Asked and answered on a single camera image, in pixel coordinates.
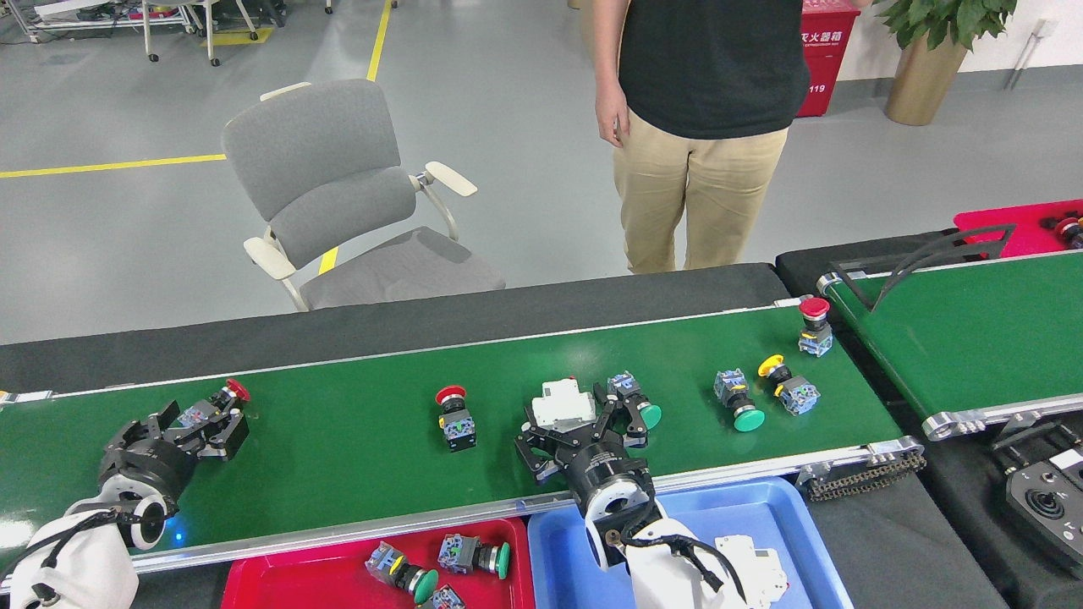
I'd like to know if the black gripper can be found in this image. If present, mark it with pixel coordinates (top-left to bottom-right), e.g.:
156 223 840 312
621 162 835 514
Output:
514 381 659 517
96 399 252 513

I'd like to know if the white circuit breaker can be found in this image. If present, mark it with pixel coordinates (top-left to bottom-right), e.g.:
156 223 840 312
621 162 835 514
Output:
713 534 789 608
531 377 598 430

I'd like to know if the green mushroom push button switch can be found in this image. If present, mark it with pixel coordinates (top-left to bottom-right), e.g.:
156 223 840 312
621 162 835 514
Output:
365 541 440 606
606 370 663 431
713 368 767 434
437 534 512 581

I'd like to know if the long green conveyor belt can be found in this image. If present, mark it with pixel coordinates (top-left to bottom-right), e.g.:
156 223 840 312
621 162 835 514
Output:
0 294 927 589

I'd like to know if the red plastic tray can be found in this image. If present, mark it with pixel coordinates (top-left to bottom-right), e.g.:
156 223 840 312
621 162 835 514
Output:
222 518 536 609

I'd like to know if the blue plastic tray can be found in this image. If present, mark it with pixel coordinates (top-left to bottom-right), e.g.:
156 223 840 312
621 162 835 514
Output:
526 476 855 609

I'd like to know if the green conveyor with black guide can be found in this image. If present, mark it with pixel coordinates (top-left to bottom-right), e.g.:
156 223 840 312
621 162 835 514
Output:
816 248 1083 442

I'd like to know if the person's right hand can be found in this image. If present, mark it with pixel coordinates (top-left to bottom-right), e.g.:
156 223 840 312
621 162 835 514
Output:
594 85 634 150

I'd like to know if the long black table cover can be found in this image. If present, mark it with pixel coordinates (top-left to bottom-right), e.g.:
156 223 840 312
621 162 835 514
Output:
0 262 792 394

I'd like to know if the grey office chair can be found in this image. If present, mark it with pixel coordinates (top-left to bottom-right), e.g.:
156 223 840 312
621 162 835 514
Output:
222 79 507 312

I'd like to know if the person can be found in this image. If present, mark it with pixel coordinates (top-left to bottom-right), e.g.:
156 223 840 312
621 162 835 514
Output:
592 0 847 276

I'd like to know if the white wheeled metal rack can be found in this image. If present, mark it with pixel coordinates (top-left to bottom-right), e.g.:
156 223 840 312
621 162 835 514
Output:
25 0 263 67

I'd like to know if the red fire extinguisher box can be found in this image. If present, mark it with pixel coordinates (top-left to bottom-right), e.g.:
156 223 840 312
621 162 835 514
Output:
795 0 862 119

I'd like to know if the black joystick controller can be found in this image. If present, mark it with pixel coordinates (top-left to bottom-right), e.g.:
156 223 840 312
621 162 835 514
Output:
1005 448 1083 580

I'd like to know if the potted plant in gold pot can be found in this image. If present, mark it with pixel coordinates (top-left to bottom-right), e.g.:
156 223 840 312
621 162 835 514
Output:
871 0 1020 128

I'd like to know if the red plastic bin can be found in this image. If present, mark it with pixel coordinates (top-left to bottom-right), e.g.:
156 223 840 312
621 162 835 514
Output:
954 199 1083 259

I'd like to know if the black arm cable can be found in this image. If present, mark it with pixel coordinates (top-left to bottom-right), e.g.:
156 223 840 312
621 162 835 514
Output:
0 505 143 584
622 503 754 603

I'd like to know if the black drive chain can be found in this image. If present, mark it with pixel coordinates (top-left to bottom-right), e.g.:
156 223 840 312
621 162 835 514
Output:
800 448 927 502

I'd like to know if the black curved guide bracket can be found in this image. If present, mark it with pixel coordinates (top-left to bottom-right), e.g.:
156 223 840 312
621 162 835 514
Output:
838 223 1018 314

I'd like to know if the white wall pipe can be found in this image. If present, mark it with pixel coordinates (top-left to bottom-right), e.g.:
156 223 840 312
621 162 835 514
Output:
1004 19 1058 91

